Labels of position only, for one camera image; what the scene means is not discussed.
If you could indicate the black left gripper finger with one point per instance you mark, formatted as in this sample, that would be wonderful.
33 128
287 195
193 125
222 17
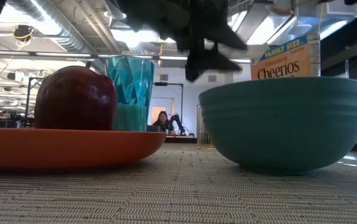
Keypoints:
228 37
206 62

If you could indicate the Cinnamon Cheerios cereal box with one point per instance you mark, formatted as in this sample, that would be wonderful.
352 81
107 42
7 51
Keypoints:
284 63

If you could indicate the blue faceted plastic tumbler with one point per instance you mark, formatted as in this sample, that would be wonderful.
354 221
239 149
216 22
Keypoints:
133 90

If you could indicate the red apple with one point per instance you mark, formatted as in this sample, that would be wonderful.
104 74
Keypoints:
75 99

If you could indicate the black background robot arm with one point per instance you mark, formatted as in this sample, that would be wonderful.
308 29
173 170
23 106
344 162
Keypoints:
177 122

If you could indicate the black stand with crossbar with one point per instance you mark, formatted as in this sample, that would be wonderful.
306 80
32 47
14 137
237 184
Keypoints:
180 96

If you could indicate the person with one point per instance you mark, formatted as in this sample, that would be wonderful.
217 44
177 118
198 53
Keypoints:
163 122

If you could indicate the green ceramic bowl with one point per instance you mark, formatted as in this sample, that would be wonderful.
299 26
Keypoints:
284 124

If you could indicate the beige woven placemat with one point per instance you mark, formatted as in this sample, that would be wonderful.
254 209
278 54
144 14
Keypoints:
178 193

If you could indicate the long linear ceiling light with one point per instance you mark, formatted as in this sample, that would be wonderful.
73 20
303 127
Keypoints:
41 54

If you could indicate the black ceiling-mounted device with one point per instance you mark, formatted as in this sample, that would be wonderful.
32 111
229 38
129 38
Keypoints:
23 32

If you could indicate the orange plate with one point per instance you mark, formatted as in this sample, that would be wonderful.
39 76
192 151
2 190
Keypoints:
72 147

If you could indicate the large sheet metal duct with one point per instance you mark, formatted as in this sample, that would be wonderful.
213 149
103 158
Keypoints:
293 21

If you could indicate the silver spiral air duct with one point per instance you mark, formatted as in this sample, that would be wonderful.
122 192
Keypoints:
56 28

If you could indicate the black metal frame stand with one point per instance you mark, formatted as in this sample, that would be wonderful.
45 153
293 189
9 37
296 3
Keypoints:
27 99

